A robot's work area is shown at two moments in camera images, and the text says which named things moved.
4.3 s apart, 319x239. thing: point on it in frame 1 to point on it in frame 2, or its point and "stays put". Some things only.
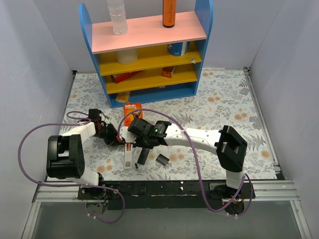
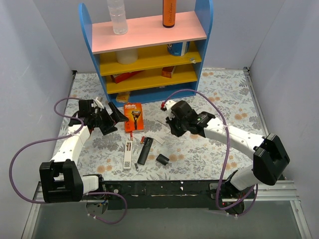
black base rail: x=164 y=193 stays put
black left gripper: x=112 y=139 to x=106 y=122
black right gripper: x=140 y=143 to x=175 y=127
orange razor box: x=129 y=107 stays put
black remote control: x=144 y=153 stays put
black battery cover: x=162 y=160 stays put
